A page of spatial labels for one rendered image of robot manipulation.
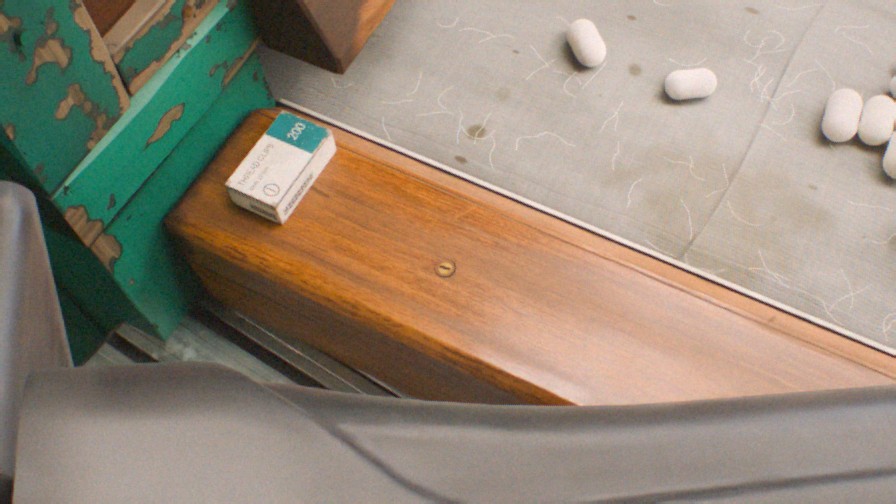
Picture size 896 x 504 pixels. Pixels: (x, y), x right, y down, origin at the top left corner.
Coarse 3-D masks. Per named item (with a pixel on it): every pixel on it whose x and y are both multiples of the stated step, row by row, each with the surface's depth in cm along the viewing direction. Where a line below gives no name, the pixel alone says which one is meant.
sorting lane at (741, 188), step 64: (448, 0) 63; (512, 0) 62; (576, 0) 62; (640, 0) 62; (704, 0) 62; (768, 0) 62; (832, 0) 61; (384, 64) 60; (448, 64) 60; (512, 64) 59; (576, 64) 59; (640, 64) 59; (704, 64) 59; (768, 64) 59; (832, 64) 58; (384, 128) 57; (448, 128) 57; (512, 128) 57; (576, 128) 57; (640, 128) 56; (704, 128) 56; (768, 128) 56; (512, 192) 54; (576, 192) 54; (640, 192) 54; (704, 192) 54; (768, 192) 54; (832, 192) 54; (704, 256) 52; (768, 256) 51; (832, 256) 51; (832, 320) 49
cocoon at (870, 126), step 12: (876, 96) 55; (864, 108) 55; (876, 108) 54; (888, 108) 54; (864, 120) 54; (876, 120) 54; (888, 120) 54; (864, 132) 54; (876, 132) 54; (888, 132) 54; (876, 144) 54
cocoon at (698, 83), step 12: (672, 72) 57; (684, 72) 56; (696, 72) 56; (708, 72) 56; (672, 84) 56; (684, 84) 56; (696, 84) 56; (708, 84) 56; (672, 96) 57; (684, 96) 56; (696, 96) 57
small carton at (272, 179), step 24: (288, 120) 52; (264, 144) 51; (288, 144) 51; (312, 144) 51; (240, 168) 50; (264, 168) 50; (288, 168) 50; (312, 168) 51; (240, 192) 50; (264, 192) 50; (288, 192) 50; (264, 216) 51; (288, 216) 51
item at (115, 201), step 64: (192, 64) 49; (256, 64) 55; (128, 128) 46; (192, 128) 51; (64, 192) 44; (128, 192) 48; (64, 256) 53; (128, 256) 51; (64, 320) 81; (128, 320) 58
